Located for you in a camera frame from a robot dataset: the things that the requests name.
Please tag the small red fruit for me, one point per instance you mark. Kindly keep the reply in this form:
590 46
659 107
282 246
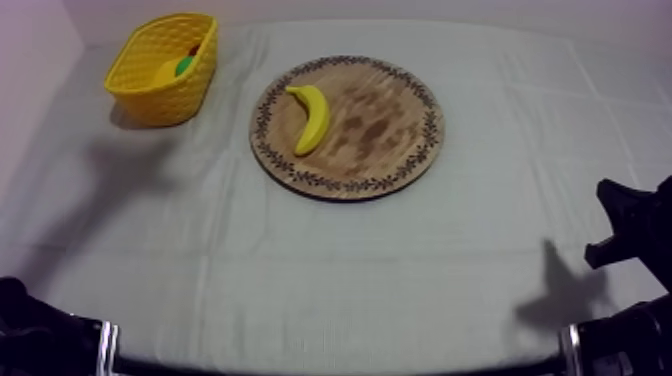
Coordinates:
194 50

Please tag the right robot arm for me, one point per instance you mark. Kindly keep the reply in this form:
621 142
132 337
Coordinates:
624 341

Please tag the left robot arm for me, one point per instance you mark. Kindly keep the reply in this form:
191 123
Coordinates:
36 336

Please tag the round wooden board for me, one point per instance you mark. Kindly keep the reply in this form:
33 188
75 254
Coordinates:
367 131

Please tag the yellow plastic basket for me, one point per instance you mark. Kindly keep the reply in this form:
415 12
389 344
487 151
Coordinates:
152 100

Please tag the yellow toy banana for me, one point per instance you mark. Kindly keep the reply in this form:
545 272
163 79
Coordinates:
316 118

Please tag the green toy pear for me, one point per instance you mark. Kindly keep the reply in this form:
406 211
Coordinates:
184 65

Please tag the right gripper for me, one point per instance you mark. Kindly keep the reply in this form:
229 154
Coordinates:
656 236

